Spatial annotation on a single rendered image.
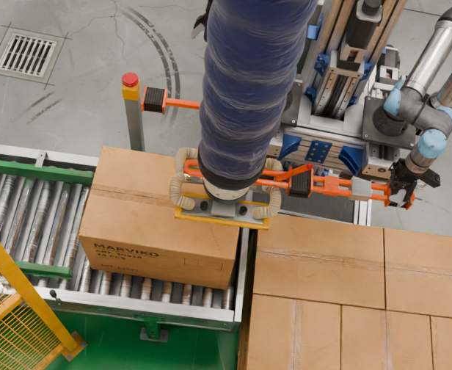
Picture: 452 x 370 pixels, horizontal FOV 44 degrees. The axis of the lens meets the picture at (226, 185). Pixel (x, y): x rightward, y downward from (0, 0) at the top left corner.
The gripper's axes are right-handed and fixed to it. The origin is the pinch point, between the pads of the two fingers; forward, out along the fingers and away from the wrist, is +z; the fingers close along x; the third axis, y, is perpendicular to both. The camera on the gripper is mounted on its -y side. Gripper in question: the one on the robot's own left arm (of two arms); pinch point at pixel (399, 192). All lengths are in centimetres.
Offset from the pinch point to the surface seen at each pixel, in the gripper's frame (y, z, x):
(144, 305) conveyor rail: 87, 65, 34
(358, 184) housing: 15.1, -1.4, -0.3
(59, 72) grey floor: 171, 124, -123
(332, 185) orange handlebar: 24.4, -1.2, 1.3
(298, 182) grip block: 36.3, -1.5, 2.0
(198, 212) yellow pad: 69, 11, 13
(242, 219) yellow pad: 53, 11, 13
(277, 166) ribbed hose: 42.9, 4.7, -6.9
